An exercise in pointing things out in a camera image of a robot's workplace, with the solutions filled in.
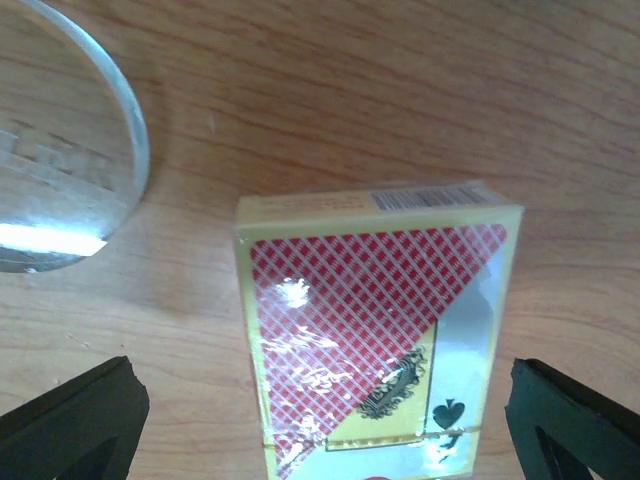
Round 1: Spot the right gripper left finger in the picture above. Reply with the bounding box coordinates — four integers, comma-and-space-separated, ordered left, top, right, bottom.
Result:
1, 356, 150, 479

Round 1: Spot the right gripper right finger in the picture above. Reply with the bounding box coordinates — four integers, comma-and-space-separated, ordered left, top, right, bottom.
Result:
505, 359, 639, 479

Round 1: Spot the red playing card deck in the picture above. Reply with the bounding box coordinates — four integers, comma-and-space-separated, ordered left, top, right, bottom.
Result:
235, 182, 523, 479

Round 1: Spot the clear acrylic dealer button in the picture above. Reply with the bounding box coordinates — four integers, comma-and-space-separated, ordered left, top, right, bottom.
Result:
1, 1, 151, 274

